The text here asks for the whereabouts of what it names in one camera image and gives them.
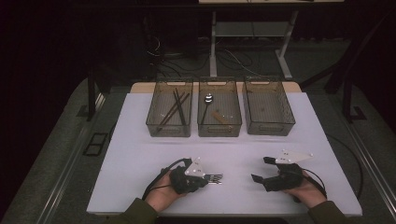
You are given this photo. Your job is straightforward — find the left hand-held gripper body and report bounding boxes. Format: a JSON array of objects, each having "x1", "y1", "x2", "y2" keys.
[{"x1": 169, "y1": 156, "x2": 209, "y2": 195}]

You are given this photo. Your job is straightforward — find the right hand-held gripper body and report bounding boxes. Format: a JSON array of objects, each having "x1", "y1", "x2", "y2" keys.
[{"x1": 262, "y1": 148, "x2": 315, "y2": 193}]

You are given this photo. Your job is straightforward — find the metal fork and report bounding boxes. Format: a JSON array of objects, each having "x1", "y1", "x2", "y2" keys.
[{"x1": 205, "y1": 173, "x2": 224, "y2": 186}]

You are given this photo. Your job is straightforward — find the smoky clear plastic bin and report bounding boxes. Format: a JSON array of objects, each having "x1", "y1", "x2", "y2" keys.
[
  {"x1": 196, "y1": 77, "x2": 243, "y2": 138},
  {"x1": 145, "y1": 77, "x2": 194, "y2": 138},
  {"x1": 242, "y1": 76, "x2": 296, "y2": 137}
]

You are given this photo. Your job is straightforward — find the black-handled metal spoon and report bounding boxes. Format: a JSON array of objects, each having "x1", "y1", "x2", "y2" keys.
[{"x1": 200, "y1": 92, "x2": 216, "y2": 126}]

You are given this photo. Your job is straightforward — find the person's right hand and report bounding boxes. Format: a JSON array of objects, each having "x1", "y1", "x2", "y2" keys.
[{"x1": 284, "y1": 172, "x2": 329, "y2": 209}]

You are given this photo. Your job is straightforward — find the person's left hand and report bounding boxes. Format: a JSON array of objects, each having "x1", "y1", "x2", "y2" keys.
[{"x1": 145, "y1": 169, "x2": 189, "y2": 213}]

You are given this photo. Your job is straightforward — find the black metal stand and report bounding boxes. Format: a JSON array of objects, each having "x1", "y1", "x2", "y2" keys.
[
  {"x1": 77, "y1": 63, "x2": 106, "y2": 122},
  {"x1": 341, "y1": 78, "x2": 368, "y2": 124}
]

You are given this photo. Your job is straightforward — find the right hand-held gripper cable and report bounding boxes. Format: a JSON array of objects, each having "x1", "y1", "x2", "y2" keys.
[{"x1": 302, "y1": 167, "x2": 329, "y2": 199}]

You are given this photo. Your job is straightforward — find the thin black cable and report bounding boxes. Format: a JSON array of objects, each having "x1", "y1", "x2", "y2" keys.
[{"x1": 324, "y1": 133, "x2": 364, "y2": 201}]

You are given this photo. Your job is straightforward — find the aluminium rail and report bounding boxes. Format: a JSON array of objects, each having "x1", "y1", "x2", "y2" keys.
[
  {"x1": 344, "y1": 120, "x2": 396, "y2": 220},
  {"x1": 36, "y1": 92, "x2": 106, "y2": 224}
]

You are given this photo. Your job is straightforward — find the black floor cables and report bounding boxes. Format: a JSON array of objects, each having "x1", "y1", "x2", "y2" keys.
[{"x1": 146, "y1": 34, "x2": 260, "y2": 79}]

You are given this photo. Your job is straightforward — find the white metal desk frame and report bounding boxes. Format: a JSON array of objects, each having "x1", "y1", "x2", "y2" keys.
[{"x1": 209, "y1": 10, "x2": 294, "y2": 80}]

